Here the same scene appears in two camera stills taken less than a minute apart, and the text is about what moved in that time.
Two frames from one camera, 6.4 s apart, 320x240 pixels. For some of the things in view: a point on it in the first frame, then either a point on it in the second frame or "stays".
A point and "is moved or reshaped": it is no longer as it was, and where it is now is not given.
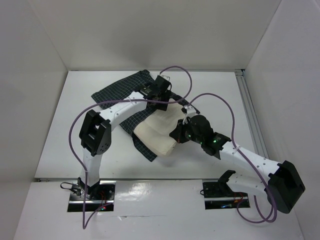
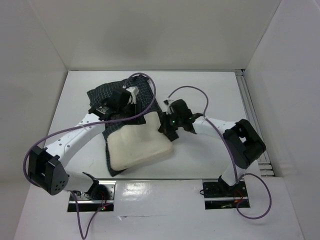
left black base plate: [101, 199] stays
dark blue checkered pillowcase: [139, 82] is moved or reshaped
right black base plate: [218, 196] stays
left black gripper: [161, 106] to [139, 120]
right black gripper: [180, 132] to [166, 125]
